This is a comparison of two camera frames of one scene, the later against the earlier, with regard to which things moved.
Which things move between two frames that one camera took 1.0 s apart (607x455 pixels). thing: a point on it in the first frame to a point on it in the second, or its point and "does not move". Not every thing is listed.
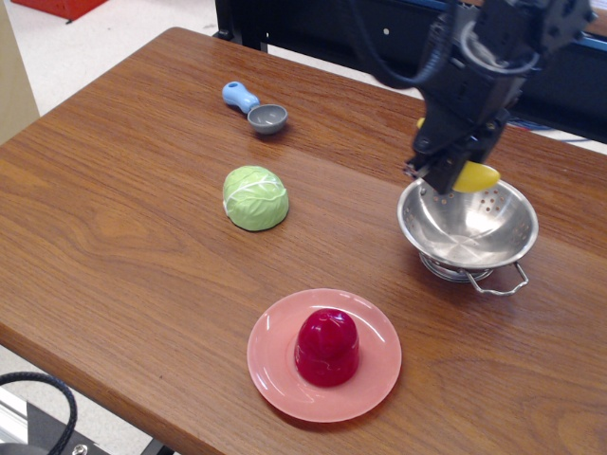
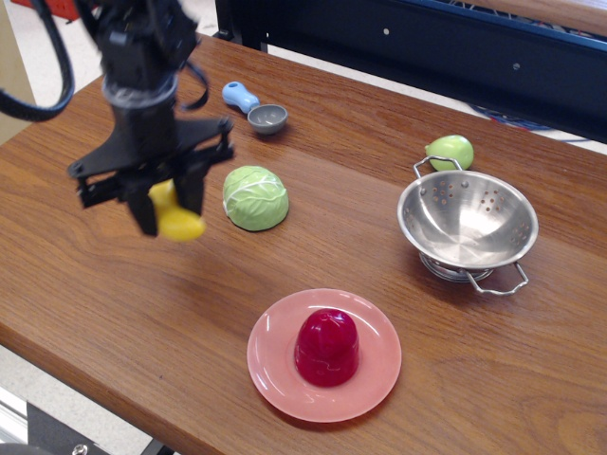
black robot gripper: [467, 108] to [145, 143]
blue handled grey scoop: [267, 118] does not move
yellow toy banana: [474, 175] to [174, 222]
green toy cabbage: [255, 198] does not move
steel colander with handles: [483, 233] does not move
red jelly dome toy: [326, 351] does not move
